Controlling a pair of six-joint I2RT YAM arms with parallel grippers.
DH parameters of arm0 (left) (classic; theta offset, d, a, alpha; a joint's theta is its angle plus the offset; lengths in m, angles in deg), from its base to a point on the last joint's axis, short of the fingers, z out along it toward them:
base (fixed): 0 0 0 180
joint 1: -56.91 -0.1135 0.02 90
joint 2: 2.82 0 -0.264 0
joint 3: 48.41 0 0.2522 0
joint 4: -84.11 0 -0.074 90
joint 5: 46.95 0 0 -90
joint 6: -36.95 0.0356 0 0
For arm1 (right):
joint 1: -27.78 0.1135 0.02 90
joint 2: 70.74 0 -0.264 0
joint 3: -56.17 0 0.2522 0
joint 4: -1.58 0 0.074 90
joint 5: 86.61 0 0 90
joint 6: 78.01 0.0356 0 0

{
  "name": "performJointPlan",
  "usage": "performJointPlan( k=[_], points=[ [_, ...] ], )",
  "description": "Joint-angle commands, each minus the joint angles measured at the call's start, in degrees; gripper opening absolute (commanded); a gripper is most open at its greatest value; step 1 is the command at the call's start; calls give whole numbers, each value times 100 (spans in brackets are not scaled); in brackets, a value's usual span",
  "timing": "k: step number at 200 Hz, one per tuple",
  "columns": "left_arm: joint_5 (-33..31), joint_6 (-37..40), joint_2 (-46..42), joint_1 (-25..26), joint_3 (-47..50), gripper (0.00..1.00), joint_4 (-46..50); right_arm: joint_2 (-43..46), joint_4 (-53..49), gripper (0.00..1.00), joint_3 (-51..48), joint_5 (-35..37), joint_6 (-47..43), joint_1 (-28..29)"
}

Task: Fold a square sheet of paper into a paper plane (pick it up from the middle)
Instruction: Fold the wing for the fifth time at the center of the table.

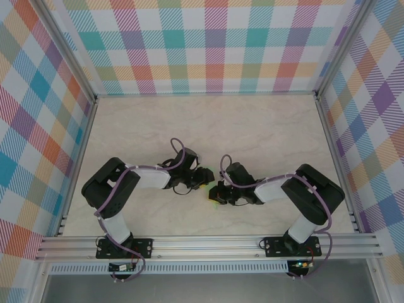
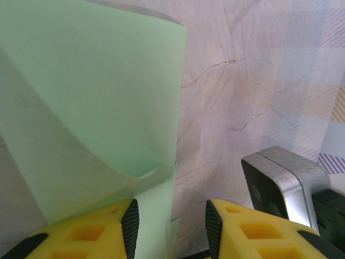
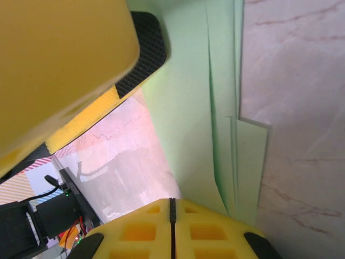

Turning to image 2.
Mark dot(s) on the light green paper sheet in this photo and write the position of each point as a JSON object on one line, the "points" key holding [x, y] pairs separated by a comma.
{"points": [[94, 94]]}

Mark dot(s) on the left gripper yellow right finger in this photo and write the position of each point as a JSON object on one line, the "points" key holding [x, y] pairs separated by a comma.
{"points": [[256, 237]]}

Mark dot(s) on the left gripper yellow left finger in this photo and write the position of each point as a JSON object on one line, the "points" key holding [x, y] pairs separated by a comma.
{"points": [[89, 237]]}

